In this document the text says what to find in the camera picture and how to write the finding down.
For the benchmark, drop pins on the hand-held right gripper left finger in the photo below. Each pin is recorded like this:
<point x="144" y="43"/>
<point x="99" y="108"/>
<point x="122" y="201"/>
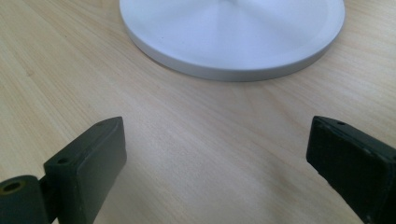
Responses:
<point x="90" y="168"/>

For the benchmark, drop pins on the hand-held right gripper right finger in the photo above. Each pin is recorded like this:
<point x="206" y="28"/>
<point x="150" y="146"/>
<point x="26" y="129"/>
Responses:
<point x="351" y="165"/>

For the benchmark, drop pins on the round white metal base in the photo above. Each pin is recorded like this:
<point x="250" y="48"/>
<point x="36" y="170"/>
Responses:
<point x="232" y="34"/>

